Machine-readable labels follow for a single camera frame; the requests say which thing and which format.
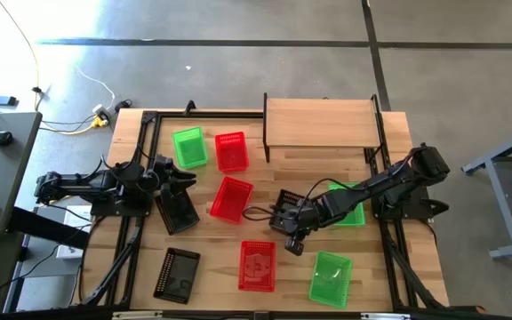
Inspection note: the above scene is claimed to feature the white cable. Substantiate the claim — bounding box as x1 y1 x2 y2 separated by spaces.
74 64 116 110

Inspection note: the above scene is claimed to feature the black slotted plastic basket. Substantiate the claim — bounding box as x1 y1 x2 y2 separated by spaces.
276 188 307 210
153 184 201 236
152 246 202 306

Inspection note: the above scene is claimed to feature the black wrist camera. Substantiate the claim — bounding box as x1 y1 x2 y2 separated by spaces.
284 236 306 258
153 153 176 170

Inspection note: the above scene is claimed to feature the white box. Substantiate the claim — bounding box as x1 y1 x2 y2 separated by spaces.
55 204 93 260

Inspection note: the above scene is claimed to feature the wooden shelf with black frame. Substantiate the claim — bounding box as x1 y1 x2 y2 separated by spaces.
262 92 384 164

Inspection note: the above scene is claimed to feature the black desk leg beam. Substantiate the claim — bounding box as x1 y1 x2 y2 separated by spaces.
6 206 92 250

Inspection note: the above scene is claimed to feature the thin yellow cable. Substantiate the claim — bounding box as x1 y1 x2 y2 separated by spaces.
0 0 42 112

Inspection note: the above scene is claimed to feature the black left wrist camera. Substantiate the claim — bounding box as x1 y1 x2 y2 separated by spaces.
153 153 176 170

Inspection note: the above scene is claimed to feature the black aluminium table frame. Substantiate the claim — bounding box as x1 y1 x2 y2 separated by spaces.
76 93 486 320

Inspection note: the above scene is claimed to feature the silver metal bracket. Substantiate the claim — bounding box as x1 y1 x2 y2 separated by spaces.
112 310 164 320
360 312 412 320

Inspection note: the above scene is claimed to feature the green slotted plastic basket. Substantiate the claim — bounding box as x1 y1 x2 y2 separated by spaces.
308 250 354 309
171 126 209 171
326 181 367 228

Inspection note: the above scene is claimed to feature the thick yellow cable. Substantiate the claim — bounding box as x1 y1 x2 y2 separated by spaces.
37 194 74 206

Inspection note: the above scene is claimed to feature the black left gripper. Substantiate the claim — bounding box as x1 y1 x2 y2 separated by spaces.
149 164 197 199

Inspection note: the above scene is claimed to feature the grey metal table frame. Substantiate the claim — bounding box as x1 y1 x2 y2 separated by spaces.
461 124 512 260

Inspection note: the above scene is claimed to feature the yellow cable with plug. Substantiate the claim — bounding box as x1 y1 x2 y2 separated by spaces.
40 116 109 136

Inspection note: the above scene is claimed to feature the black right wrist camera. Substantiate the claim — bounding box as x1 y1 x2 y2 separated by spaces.
284 236 306 258

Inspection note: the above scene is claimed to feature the red slotted plastic basket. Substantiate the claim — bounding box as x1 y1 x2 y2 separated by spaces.
237 240 277 293
214 131 251 173
209 175 255 225

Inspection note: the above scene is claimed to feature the white power strip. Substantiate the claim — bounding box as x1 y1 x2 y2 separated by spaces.
92 103 111 124

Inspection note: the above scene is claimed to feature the grey desk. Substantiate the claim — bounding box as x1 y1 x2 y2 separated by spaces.
0 110 44 241

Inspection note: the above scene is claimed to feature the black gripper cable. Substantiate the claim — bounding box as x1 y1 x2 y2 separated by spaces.
241 205 284 222

